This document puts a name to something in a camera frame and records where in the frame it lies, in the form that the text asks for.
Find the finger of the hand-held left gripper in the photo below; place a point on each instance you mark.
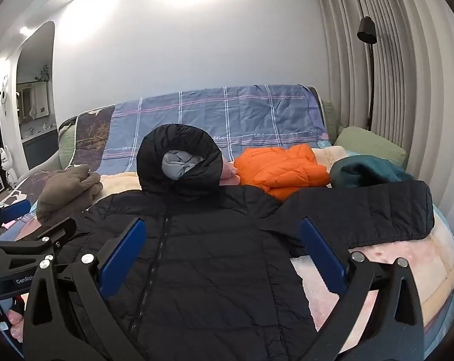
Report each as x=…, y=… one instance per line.
x=58, y=233
x=14, y=209

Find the green pillow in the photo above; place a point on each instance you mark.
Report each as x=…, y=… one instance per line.
x=365, y=143

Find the dark floral quilt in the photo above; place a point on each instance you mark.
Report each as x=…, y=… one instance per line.
x=93, y=135

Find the potted plant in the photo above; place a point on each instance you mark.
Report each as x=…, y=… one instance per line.
x=42, y=73

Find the pig print blanket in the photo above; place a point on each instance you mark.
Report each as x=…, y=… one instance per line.
x=399, y=259

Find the black puffer jacket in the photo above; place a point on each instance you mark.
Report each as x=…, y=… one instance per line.
x=212, y=252

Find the teal fleece garment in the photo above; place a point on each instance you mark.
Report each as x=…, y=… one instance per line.
x=362, y=171

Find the blue plaid sheet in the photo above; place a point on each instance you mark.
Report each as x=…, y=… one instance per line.
x=249, y=116

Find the person's left hand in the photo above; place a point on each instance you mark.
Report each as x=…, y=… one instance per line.
x=15, y=317

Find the black floor lamp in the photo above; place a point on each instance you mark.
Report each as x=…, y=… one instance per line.
x=365, y=30

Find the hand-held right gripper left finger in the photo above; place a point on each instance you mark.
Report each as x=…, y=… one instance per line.
x=121, y=257

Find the dark vanity cabinet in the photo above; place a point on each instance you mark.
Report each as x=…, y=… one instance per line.
x=39, y=146

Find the vanity mirror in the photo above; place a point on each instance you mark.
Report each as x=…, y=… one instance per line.
x=33, y=99

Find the brown fleece garment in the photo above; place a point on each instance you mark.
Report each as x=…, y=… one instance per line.
x=65, y=191

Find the orange puffer jacket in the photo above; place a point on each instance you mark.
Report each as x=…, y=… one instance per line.
x=279, y=169

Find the white bear wall clock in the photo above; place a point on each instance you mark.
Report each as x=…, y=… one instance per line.
x=3, y=94

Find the pink quilted jacket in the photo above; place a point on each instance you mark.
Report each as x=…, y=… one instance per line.
x=230, y=172

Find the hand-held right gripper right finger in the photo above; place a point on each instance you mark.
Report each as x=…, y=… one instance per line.
x=322, y=255

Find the grey pleated curtain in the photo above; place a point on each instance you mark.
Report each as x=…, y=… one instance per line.
x=407, y=82

